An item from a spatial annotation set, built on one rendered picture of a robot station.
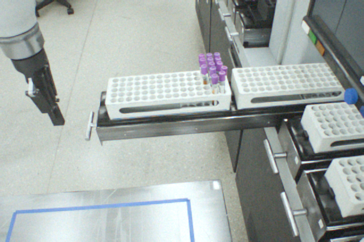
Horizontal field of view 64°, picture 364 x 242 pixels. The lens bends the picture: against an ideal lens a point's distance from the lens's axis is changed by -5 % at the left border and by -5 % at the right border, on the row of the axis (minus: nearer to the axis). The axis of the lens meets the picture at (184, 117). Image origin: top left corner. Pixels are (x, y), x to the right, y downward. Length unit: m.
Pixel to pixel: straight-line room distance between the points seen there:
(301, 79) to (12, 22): 0.65
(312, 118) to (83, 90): 1.72
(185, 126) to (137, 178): 0.90
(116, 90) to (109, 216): 0.32
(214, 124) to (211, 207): 0.24
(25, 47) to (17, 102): 1.64
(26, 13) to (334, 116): 0.67
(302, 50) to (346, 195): 0.42
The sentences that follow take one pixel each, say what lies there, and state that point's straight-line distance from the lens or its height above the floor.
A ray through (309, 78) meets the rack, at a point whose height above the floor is 0.87.
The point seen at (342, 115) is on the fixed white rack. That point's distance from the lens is 0.75.
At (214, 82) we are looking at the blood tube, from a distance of 0.69.
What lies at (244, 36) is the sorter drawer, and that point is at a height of 0.78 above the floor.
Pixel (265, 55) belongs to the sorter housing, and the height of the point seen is 0.73.
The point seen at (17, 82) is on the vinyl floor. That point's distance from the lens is 2.49.
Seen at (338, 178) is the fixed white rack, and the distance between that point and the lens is 0.64.
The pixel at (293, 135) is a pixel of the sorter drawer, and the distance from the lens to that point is 0.74.
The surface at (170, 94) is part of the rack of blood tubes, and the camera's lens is 0.72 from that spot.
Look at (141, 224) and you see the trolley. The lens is 0.59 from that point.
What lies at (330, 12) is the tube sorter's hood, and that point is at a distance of 0.71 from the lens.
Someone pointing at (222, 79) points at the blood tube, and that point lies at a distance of 0.70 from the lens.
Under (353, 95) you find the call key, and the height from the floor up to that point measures 0.99.
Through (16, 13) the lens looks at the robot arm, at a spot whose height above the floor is 1.10.
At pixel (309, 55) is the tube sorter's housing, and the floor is 0.87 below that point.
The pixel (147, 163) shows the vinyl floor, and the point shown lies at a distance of 1.66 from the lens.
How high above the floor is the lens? 1.35
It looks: 47 degrees down
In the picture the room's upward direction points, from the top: 2 degrees counter-clockwise
